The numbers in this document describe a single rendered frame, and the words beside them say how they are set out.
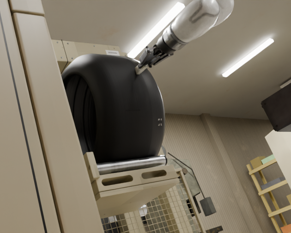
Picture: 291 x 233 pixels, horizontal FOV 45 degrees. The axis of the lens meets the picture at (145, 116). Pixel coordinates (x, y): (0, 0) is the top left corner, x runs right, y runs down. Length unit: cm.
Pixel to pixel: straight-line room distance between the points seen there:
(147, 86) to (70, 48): 73
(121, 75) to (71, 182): 100
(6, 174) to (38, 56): 18
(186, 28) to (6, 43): 78
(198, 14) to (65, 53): 102
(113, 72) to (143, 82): 13
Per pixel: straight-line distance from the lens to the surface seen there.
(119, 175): 129
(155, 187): 136
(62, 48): 202
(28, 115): 45
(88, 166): 124
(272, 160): 928
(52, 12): 468
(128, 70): 144
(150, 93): 142
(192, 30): 119
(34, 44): 52
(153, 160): 143
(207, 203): 605
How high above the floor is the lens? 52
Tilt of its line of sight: 22 degrees up
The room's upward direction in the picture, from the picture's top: 20 degrees counter-clockwise
